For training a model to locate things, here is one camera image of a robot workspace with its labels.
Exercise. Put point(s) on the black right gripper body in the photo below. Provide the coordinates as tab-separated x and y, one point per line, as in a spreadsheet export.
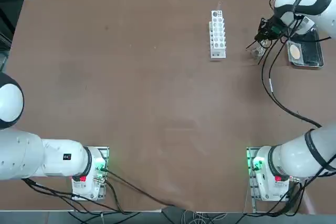
275	28

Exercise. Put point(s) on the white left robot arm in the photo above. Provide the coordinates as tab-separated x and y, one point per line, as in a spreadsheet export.
52	161

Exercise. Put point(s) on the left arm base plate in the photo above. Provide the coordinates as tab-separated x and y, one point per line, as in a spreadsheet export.
105	153

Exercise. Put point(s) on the glass alcohol lamp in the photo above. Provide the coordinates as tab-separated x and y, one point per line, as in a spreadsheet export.
257	52

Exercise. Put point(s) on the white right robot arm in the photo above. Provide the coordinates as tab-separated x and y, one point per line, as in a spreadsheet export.
296	155

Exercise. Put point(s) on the white test tube rack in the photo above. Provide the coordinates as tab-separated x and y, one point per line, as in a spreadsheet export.
218	51

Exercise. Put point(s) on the glass test tube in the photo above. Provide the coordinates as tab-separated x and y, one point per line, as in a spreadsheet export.
218	7

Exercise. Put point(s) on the steel tray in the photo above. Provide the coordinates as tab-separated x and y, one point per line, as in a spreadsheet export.
312	56

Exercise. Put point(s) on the black iron tripod stand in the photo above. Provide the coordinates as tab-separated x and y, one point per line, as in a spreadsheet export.
251	45

